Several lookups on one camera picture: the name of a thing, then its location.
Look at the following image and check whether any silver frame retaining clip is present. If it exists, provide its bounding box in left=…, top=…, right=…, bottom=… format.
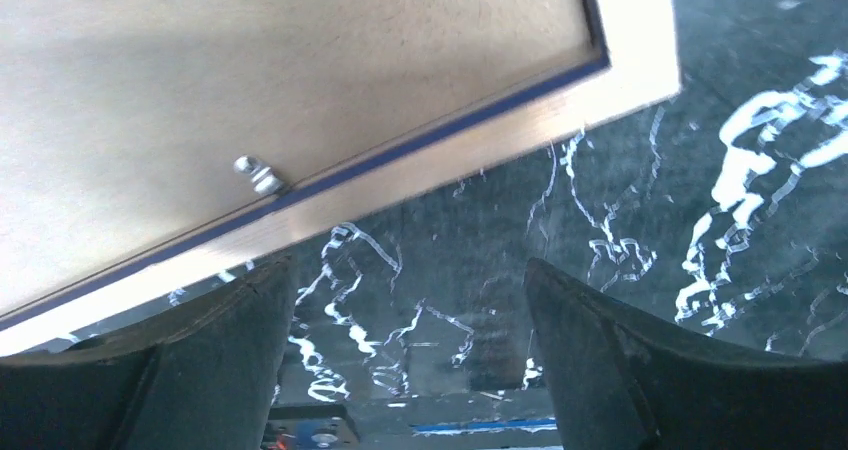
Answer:
left=233, top=155, right=287, bottom=197

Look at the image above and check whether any blue photo frame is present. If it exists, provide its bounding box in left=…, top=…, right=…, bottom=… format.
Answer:
left=1, top=0, right=680, bottom=355

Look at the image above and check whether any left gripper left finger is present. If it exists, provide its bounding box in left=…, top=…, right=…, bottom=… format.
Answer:
left=1, top=256, right=296, bottom=449

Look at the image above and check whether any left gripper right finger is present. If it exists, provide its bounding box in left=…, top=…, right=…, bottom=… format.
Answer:
left=523, top=259, right=847, bottom=449

